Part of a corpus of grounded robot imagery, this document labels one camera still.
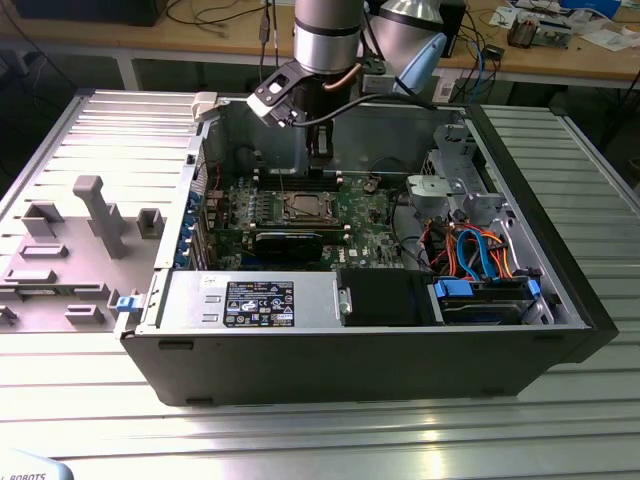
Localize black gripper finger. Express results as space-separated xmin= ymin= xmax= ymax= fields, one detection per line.
xmin=307 ymin=124 xmax=335 ymax=180

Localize metal socket cover frame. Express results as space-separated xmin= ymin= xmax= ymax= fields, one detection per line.
xmin=283 ymin=191 xmax=335 ymax=222

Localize white-clip RAM slot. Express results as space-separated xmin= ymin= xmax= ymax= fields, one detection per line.
xmin=253 ymin=171 xmax=343 ymax=179
xmin=253 ymin=181 xmax=343 ymax=189

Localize CPU socket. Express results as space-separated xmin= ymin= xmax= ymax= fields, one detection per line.
xmin=281 ymin=191 xmax=335 ymax=225

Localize copper finned CPU cooler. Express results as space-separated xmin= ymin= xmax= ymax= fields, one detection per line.
xmin=506 ymin=12 xmax=540 ymax=50

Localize green motherboard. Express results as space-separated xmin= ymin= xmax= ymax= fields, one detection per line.
xmin=202 ymin=172 xmax=407 ymax=274

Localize black graphics card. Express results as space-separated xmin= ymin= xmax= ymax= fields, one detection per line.
xmin=253 ymin=230 xmax=325 ymax=265

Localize pale grey case latch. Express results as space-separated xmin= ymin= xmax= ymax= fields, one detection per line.
xmin=190 ymin=91 xmax=222 ymax=124

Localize wooden desk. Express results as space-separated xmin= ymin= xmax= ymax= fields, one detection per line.
xmin=0 ymin=0 xmax=640 ymax=92

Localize perforated metal drive cage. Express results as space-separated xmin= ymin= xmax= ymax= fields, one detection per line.
xmin=423 ymin=123 xmax=482 ymax=177

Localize grey power supply unit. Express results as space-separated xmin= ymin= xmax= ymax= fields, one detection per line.
xmin=158 ymin=271 xmax=342 ymax=332

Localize black drive box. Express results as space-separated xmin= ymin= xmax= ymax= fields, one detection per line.
xmin=337 ymin=268 xmax=437 ymax=329

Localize tall black box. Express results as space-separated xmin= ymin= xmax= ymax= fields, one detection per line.
xmin=442 ymin=0 xmax=470 ymax=60

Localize black open PC case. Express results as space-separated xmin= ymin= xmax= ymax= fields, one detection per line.
xmin=118 ymin=88 xmax=621 ymax=409

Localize white card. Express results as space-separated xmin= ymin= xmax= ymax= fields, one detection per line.
xmin=488 ymin=5 xmax=519 ymax=29

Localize hard disk in blue carrier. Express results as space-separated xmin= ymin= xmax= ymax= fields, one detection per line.
xmin=432 ymin=276 xmax=544 ymax=326

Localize blue plastic clip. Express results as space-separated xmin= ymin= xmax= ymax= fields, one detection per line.
xmin=114 ymin=293 xmax=143 ymax=316

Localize wide black box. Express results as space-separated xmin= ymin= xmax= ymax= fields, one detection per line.
xmin=14 ymin=0 xmax=162 ymax=27

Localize metal drive box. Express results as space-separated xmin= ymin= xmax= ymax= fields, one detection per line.
xmin=535 ymin=18 xmax=575 ymax=50

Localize grey parts rack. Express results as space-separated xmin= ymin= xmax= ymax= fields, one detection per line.
xmin=0 ymin=174 xmax=167 ymax=335

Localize green RAM stick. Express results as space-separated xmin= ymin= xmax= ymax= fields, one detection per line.
xmin=19 ymin=283 xmax=105 ymax=296

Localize blue box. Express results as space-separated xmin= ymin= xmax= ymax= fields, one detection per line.
xmin=558 ymin=0 xmax=625 ymax=15

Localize white papers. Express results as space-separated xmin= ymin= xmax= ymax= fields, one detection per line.
xmin=579 ymin=27 xmax=639 ymax=52

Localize pale blue teach pendant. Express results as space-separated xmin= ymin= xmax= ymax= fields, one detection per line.
xmin=0 ymin=446 xmax=77 ymax=480

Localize copper coloured robot cable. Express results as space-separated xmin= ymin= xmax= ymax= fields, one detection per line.
xmin=323 ymin=62 xmax=362 ymax=93

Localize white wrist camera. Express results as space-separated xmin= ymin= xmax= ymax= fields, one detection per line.
xmin=245 ymin=59 xmax=302 ymax=130

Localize black camera cable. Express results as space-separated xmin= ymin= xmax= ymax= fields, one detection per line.
xmin=287 ymin=92 xmax=441 ymax=126

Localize small grey wrist camera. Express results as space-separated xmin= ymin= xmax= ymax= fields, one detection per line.
xmin=360 ymin=58 xmax=397 ymax=93

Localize hanging black cable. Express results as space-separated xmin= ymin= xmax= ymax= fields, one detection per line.
xmin=256 ymin=0 xmax=274 ymax=69

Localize thick black sleeved cable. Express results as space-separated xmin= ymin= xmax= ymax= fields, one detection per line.
xmin=391 ymin=185 xmax=432 ymax=274

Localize thin red wire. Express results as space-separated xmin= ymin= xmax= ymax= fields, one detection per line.
xmin=195 ymin=162 xmax=224 ymax=194

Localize silver metal bracket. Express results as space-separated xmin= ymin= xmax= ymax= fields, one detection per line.
xmin=404 ymin=173 xmax=467 ymax=214

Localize blue cable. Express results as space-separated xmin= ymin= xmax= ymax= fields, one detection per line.
xmin=475 ymin=47 xmax=494 ymax=104

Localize blue flat wire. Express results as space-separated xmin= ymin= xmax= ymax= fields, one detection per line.
xmin=455 ymin=225 xmax=496 ymax=282

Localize yellow orange wire bundle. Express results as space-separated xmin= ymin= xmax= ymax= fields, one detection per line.
xmin=487 ymin=232 xmax=519 ymax=281

